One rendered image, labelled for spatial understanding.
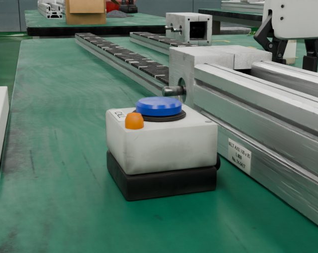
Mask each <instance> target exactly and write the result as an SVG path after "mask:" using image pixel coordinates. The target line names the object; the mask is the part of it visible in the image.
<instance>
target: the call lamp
mask: <svg viewBox="0 0 318 253"><path fill-rule="evenodd" d="M143 127H144V119H143V117H142V115H141V114H140V113H137V112H132V113H128V114H127V116H126V118H125V128H127V129H132V130H137V129H141V128H143Z"/></svg>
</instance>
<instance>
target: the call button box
mask: <svg viewBox="0 0 318 253"><path fill-rule="evenodd" d="M132 112H136V108H135V107H133V108H119V109H115V108H113V109H109V110H107V111H106V113H105V122H106V140H107V148H108V149H109V150H107V169H108V171H109V172H110V174H111V176H112V177H113V179H114V180H115V182H116V184H117V185H118V187H119V188H120V190H121V192H122V193H123V195H124V197H125V198H126V200H129V201H131V200H139V199H147V198H154V197H162V196H170V195H178V194H186V193H194V192H201V191H209V190H215V189H216V185H217V170H218V169H219V168H220V165H221V161H220V157H219V155H218V153H217V140H218V126H217V124H216V123H215V122H213V121H212V120H210V119H208V118H207V117H205V116H203V115H202V114H200V113H198V112H197V111H195V110H193V109H192V108H190V107H188V106H187V105H185V104H182V111H181V112H180V113H178V114H174V115H167V116H150V115H143V114H141V115H142V117H143V119H144V127H143V128H141V129H137V130H132V129H127V128H125V118H126V116H127V114H128V113H132Z"/></svg>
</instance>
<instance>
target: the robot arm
mask: <svg viewBox="0 0 318 253"><path fill-rule="evenodd" d="M267 37H268V38H272V42H270V41H269V40H268V39H267ZM302 39H304V42H305V47H306V53H307V55H304V57H303V64H302V69H304V70H308V71H312V72H316V73H317V68H318V0H265V2H264V10H263V19H262V25H261V27H260V28H259V29H258V31H257V32H256V33H255V35H254V40H256V41H257V42H258V43H259V44H260V45H261V46H262V47H263V48H264V50H265V51H267V52H271V53H272V62H276V63H280V64H284V65H286V59H283V55H284V52H285V49H286V46H287V43H288V40H302Z"/></svg>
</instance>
